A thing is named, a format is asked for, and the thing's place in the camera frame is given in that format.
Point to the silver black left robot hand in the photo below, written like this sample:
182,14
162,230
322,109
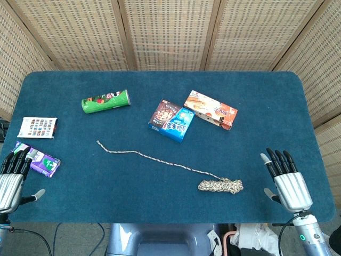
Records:
10,186

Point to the blue-grey robot torso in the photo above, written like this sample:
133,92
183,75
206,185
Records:
160,240

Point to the white picture-grid card box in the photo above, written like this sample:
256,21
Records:
37,128

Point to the purple green carton box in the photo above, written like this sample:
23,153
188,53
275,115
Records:
45,164

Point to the orange white biscuit box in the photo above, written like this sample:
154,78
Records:
210,109

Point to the dark blue table mat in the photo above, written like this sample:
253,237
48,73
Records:
160,186

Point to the black bag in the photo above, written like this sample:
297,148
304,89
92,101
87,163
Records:
253,252

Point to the pink tube frame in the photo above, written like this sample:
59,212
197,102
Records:
224,240

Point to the brown and blue snack box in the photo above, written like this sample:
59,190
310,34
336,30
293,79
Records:
170,122

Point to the green chip can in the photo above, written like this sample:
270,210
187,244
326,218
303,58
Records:
105,102

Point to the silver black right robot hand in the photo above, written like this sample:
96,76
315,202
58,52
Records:
293,189

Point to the bamboo folding screen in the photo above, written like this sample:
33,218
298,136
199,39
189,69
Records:
170,34

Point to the black round object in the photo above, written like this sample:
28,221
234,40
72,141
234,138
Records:
336,237

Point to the white crumpled cloth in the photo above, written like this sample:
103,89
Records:
255,234

